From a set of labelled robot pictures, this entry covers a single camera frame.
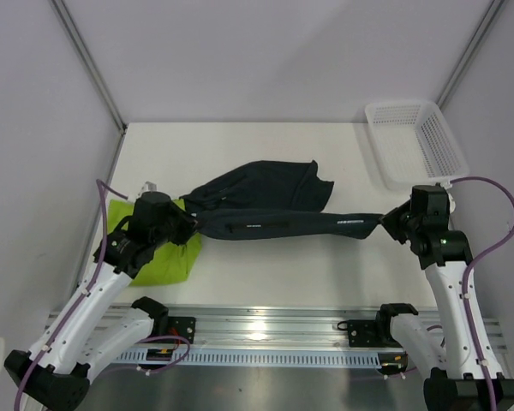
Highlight lime green shorts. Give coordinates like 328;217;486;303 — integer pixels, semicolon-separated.
107;200;202;287

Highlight dark green shorts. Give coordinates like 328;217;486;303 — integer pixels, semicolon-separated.
181;160;382;241

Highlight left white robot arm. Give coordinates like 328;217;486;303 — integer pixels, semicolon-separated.
4;191;196;410

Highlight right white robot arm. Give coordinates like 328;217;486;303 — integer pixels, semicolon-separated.
374;185;514;410

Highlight white plastic basket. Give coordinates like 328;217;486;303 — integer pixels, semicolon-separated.
364;99;469;190

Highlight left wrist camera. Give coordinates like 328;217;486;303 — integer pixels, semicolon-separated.
141;182;157;193

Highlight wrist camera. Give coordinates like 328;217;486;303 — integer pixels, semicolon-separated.
438;182;456;214
141;182;157;193

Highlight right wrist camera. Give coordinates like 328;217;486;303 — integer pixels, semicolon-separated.
438;182;456;214

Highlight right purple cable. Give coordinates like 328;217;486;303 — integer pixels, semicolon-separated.
379;176;514;411

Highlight purple cable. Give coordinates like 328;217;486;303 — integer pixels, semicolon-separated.
15;178;192;411
379;176;514;411

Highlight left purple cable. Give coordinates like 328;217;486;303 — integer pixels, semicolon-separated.
15;178;192;411

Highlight left aluminium frame post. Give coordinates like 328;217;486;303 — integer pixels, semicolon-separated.
49;0;127;134

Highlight aluminium frame post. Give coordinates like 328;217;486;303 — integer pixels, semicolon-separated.
49;0;127;134
436;0;510;110

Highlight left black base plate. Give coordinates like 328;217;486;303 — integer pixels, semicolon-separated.
151;316;197;344

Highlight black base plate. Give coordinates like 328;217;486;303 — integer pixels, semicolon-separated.
151;316;197;344
337;319;401;348

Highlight aluminium mounting rail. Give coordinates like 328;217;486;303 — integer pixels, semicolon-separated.
45;301;507;354

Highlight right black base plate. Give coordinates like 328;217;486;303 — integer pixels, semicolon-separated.
337;319;401;348

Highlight perforated cable tray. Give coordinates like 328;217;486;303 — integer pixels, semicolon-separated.
111;349;408;368

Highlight right aluminium frame post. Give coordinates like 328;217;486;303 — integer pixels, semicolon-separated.
436;0;510;110

